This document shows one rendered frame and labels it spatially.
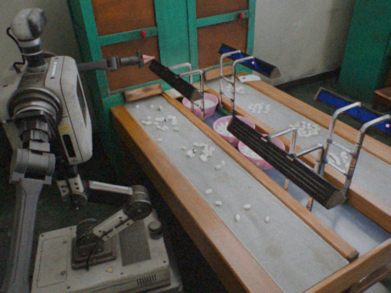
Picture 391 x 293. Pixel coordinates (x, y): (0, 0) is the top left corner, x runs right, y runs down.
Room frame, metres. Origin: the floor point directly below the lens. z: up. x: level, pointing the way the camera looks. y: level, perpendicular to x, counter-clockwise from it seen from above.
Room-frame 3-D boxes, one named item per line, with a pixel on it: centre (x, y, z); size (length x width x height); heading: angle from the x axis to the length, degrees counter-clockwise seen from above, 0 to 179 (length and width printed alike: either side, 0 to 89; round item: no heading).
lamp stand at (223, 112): (2.13, -0.32, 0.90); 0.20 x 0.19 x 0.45; 27
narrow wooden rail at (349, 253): (1.59, -0.19, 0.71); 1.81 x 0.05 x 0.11; 27
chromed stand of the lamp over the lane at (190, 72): (1.95, 0.03, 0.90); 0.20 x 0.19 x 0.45; 27
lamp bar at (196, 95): (1.92, 0.11, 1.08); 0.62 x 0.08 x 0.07; 27
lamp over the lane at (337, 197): (1.05, -0.33, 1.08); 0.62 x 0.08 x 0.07; 27
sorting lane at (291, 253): (1.50, -0.04, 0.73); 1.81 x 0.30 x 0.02; 27
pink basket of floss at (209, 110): (2.20, -0.07, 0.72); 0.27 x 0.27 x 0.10
